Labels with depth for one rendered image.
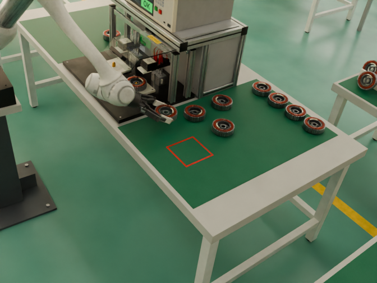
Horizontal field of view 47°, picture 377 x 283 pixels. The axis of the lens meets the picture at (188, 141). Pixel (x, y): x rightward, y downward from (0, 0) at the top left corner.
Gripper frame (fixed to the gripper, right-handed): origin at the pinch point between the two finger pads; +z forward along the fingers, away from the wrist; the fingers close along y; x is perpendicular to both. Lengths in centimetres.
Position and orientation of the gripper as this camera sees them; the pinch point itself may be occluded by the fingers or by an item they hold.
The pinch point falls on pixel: (165, 113)
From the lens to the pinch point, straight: 209.6
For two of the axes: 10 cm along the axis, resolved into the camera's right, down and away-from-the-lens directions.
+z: 7.8, 3.0, 5.5
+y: 2.6, 6.4, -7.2
